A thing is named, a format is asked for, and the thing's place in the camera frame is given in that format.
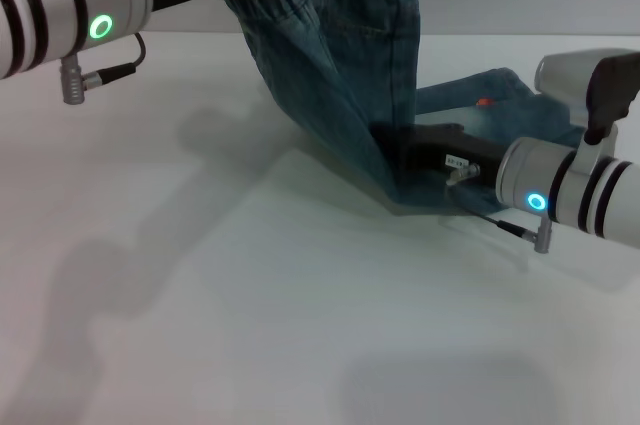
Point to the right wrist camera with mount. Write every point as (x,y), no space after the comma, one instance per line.
(590,80)

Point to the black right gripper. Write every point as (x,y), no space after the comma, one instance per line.
(440,150)

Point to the blue denim shorts basketball print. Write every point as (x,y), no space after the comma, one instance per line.
(370,70)

